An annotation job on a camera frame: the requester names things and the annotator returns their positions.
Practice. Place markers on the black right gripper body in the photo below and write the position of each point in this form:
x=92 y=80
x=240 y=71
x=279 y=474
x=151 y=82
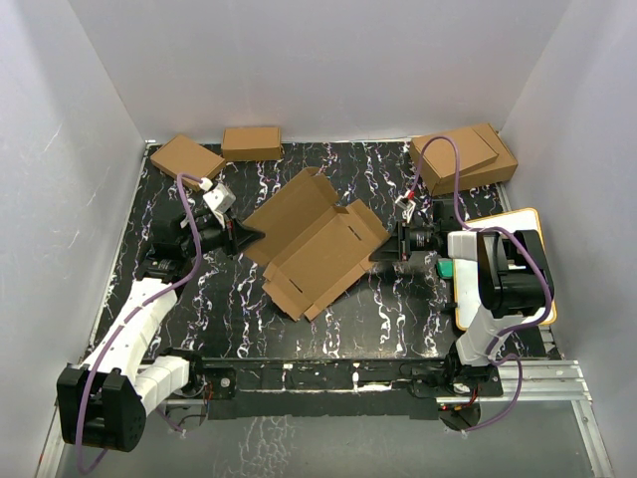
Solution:
x=419 y=238

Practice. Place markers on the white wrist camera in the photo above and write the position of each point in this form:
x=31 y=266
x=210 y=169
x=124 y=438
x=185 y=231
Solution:
x=219 y=199
x=406 y=204

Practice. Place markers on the green eraser block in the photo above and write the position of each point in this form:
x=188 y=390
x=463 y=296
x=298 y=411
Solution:
x=445 y=269

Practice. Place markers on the large cardboard box bottom right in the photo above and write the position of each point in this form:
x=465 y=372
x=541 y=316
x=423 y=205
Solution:
x=501 y=170

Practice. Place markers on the aluminium frame rail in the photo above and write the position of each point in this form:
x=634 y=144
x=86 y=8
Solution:
x=563 y=380

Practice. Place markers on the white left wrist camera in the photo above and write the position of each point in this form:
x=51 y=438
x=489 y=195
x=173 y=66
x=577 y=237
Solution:
x=219 y=199

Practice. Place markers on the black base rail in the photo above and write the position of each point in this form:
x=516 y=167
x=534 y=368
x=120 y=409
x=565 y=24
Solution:
x=419 y=388

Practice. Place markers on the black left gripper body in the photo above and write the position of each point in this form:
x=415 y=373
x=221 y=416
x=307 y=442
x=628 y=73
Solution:
x=212 y=236

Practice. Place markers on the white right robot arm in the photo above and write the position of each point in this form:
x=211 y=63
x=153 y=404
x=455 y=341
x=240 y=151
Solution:
x=513 y=283

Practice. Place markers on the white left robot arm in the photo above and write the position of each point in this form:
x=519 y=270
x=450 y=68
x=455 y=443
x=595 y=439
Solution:
x=104 y=402

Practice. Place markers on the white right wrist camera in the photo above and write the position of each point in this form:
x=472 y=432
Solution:
x=406 y=204

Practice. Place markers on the small cardboard box top right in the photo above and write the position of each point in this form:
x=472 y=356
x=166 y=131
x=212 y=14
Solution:
x=455 y=149

